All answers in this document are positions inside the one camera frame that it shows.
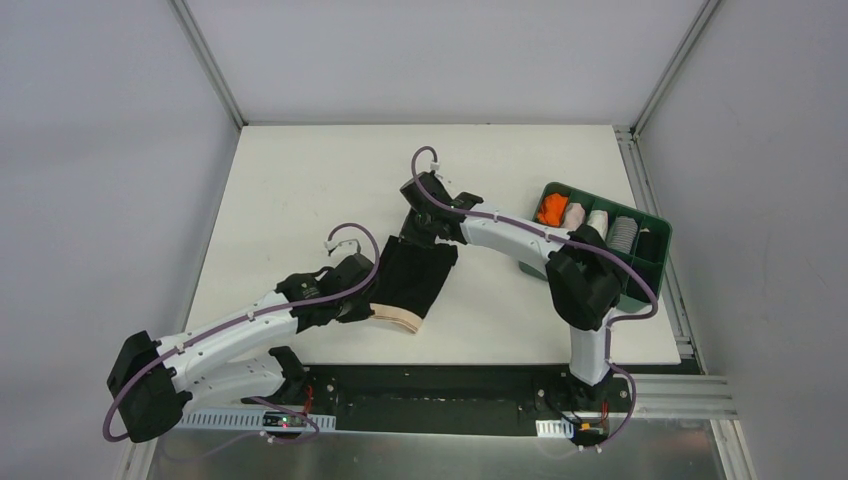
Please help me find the black rolled underwear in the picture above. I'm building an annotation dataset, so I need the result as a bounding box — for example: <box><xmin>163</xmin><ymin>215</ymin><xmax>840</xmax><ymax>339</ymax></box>
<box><xmin>634</xmin><ymin>228</ymin><xmax>667</xmax><ymax>263</ymax></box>

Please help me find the green compartment tray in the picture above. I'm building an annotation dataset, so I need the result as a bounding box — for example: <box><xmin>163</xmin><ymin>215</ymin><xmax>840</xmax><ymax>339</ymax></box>
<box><xmin>520</xmin><ymin>182</ymin><xmax>672</xmax><ymax>314</ymax></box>

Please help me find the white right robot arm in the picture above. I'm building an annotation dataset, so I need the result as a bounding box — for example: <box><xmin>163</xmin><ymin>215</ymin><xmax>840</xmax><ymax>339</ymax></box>
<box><xmin>400</xmin><ymin>172</ymin><xmax>624</xmax><ymax>410</ymax></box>

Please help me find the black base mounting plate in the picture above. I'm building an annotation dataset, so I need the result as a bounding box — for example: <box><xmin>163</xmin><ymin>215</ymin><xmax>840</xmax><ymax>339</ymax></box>
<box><xmin>266</xmin><ymin>365</ymin><xmax>631</xmax><ymax>437</ymax></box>

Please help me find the grey striped rolled underwear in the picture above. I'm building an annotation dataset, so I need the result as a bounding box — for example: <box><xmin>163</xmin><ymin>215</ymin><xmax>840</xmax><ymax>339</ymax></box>
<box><xmin>606</xmin><ymin>216</ymin><xmax>639</xmax><ymax>254</ymax></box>

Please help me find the orange rolled underwear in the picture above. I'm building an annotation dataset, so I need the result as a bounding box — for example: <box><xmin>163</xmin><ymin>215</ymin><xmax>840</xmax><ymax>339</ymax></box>
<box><xmin>535</xmin><ymin>193</ymin><xmax>569</xmax><ymax>227</ymax></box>

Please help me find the black underwear beige waistband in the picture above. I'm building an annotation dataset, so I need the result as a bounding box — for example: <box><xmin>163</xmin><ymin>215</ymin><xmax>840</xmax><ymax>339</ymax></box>
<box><xmin>370</xmin><ymin>236</ymin><xmax>458</xmax><ymax>334</ymax></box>

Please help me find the white rolled underwear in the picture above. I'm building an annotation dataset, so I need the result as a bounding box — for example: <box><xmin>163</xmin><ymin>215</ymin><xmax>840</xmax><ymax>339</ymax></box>
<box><xmin>586</xmin><ymin>209</ymin><xmax>609</xmax><ymax>240</ymax></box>

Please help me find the pink rolled underwear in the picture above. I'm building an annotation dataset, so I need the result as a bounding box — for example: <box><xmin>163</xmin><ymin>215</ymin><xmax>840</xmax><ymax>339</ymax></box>
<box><xmin>561</xmin><ymin>202</ymin><xmax>586</xmax><ymax>231</ymax></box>

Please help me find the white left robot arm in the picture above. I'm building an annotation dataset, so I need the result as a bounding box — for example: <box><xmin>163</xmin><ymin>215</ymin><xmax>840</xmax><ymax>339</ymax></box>
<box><xmin>102</xmin><ymin>253</ymin><xmax>381</xmax><ymax>443</ymax></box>

